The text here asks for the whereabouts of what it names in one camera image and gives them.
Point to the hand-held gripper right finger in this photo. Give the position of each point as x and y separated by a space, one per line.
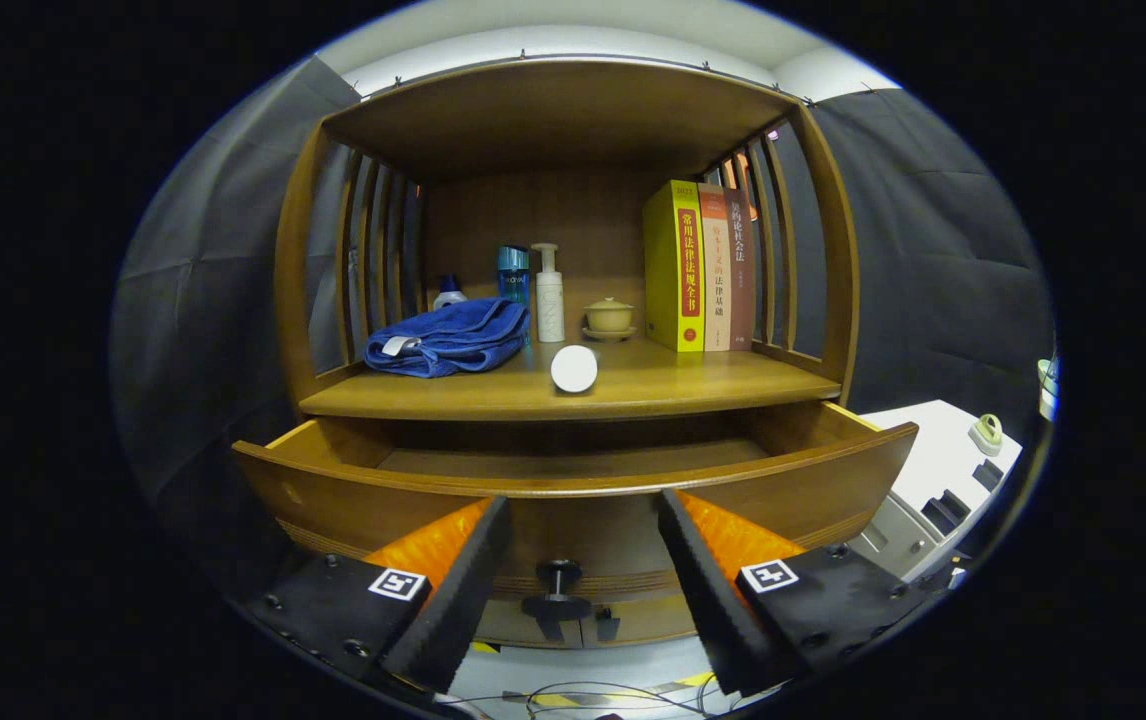
713 610

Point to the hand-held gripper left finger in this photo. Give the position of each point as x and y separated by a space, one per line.
453 610

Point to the wooden drawer with black knob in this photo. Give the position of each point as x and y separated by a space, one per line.
593 520

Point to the white facial cleanser tube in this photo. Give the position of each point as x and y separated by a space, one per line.
574 369

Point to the wooden cabinet door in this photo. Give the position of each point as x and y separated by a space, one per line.
653 620
508 628

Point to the wooden countertop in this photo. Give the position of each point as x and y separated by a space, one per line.
693 375

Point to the white side cabinet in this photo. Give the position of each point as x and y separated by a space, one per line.
918 450

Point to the wooden cabinet with slatted sides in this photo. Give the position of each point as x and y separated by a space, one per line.
553 120

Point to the yellow black floor tape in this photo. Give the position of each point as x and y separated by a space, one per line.
701 679

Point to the blue folded towel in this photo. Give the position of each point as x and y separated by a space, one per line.
453 335

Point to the yellow saucer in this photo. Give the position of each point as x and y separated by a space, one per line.
609 336

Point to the yellow lidded teacup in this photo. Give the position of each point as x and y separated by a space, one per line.
609 317

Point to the small white blue-capped bottle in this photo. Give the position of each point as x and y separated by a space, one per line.
450 295

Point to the white pump bottle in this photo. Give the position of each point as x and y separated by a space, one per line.
549 305

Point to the small pale green tape dispenser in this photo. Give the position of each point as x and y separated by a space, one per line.
986 435

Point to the brown book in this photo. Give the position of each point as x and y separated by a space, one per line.
741 280

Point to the orange and white book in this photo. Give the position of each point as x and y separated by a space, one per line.
716 270

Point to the teal bottle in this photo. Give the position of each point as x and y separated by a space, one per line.
513 275

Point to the thick yellow book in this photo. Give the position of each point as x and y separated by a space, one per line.
668 270

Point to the black backdrop cloth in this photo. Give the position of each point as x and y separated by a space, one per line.
203 300

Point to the white round device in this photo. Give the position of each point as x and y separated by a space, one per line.
1048 385

